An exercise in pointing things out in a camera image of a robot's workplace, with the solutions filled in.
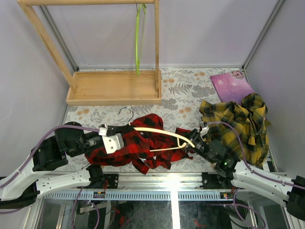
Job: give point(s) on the green hanger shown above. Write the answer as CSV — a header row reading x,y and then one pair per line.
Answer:
x,y
141,8

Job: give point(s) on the aluminium front rail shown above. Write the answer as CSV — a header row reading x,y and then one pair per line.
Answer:
x,y
171,181

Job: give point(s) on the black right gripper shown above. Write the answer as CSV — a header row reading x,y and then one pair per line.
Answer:
x,y
195,135

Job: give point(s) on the floral table mat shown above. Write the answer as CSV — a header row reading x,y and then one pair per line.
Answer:
x,y
183,90

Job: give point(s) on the wooden clothes rack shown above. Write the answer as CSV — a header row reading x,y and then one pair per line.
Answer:
x,y
138,87

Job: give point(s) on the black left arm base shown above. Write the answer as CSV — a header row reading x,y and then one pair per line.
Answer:
x,y
107,181

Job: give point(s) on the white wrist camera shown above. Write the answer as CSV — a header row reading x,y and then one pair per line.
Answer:
x,y
204,128
112,143

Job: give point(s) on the cream wooden hanger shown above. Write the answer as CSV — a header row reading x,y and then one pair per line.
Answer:
x,y
182,141

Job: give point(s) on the purple folded cloth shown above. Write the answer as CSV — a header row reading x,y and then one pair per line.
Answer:
x,y
231,86

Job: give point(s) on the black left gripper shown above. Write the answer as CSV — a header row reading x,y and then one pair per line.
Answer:
x,y
114,130

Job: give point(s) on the red black plaid shirt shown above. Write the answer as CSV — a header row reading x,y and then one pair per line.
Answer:
x,y
142,161

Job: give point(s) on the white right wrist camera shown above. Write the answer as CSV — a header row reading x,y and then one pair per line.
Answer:
x,y
204,128

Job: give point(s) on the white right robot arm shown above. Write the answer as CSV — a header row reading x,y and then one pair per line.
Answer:
x,y
232,171

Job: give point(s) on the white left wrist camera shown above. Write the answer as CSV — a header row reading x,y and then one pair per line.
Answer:
x,y
112,143

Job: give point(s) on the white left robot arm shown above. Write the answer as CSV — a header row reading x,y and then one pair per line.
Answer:
x,y
36,177

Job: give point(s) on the yellow black plaid shirt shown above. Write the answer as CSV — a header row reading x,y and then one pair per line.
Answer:
x,y
240,127

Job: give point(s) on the perforated cable duct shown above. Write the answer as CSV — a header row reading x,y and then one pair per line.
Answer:
x,y
140,195

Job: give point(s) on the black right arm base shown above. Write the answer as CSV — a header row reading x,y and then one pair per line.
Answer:
x,y
215,181

